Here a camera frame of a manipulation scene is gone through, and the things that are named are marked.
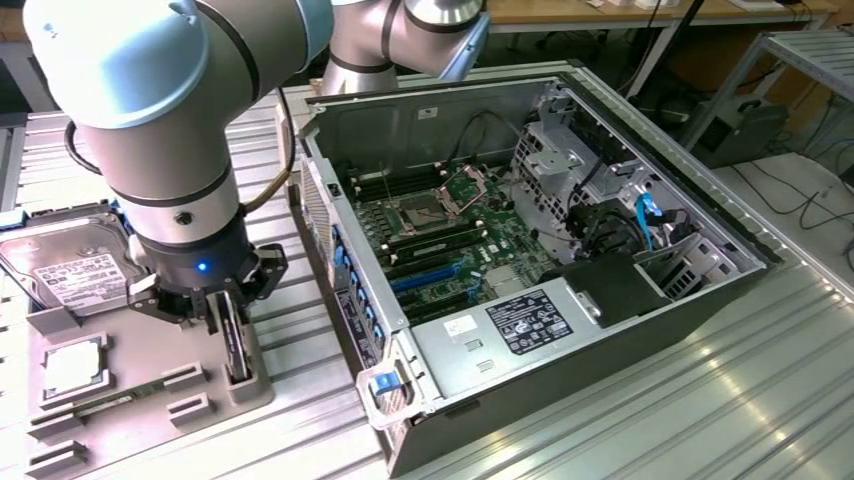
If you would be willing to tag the green motherboard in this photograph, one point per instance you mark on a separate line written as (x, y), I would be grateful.
(507, 250)

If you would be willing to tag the installed RAM stick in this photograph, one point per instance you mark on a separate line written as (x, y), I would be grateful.
(434, 246)

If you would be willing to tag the blue expansion slot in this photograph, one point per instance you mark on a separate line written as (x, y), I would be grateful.
(423, 280)

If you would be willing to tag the black plastic fan shroud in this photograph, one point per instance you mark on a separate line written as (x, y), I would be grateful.
(614, 290)

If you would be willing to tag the silver chipset heatsink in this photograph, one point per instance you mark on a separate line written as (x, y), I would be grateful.
(504, 281)

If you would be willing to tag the black RAM slot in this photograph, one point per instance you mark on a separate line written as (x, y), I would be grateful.
(394, 177)
(400, 186)
(427, 232)

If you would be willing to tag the black equipment box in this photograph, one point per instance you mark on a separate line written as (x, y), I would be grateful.
(741, 135)

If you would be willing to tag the wooden desk with white legs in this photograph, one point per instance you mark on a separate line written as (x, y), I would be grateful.
(600, 17)

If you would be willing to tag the aluminium slat shelf frame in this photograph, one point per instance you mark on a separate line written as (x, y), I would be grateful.
(814, 55)

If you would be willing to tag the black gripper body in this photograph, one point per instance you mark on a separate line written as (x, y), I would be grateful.
(200, 270)

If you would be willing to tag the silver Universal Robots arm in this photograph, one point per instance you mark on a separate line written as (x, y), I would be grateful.
(167, 150)

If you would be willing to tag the silver CPU chip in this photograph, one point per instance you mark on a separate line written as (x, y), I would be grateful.
(73, 367)

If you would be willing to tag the green RAM stick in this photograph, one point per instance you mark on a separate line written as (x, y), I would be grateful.
(107, 400)

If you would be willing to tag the grey power supply unit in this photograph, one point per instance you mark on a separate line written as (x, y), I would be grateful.
(467, 360)

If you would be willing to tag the blue slot retainer strip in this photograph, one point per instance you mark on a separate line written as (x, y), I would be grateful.
(338, 250)

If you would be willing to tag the black chassis intrusion switch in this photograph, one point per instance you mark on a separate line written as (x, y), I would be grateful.
(331, 189)

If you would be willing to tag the thin metal locking lever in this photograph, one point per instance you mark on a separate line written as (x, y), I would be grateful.
(387, 185)

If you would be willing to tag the metal disk bay cage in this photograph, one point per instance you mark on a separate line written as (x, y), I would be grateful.
(547, 165)

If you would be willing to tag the CPU socket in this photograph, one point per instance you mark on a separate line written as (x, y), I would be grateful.
(420, 215)

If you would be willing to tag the grey parts rack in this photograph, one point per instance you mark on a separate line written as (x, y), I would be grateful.
(147, 360)

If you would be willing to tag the open black PC case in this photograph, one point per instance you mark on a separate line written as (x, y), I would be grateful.
(667, 360)

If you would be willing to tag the metal socket cover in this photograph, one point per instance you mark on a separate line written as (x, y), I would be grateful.
(467, 187)

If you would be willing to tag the black expansion slot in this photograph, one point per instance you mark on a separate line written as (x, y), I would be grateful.
(434, 307)

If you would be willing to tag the silver hard disk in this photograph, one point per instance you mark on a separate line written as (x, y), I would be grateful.
(67, 265)

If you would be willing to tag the blue disk caddy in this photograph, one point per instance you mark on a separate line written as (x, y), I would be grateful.
(12, 220)

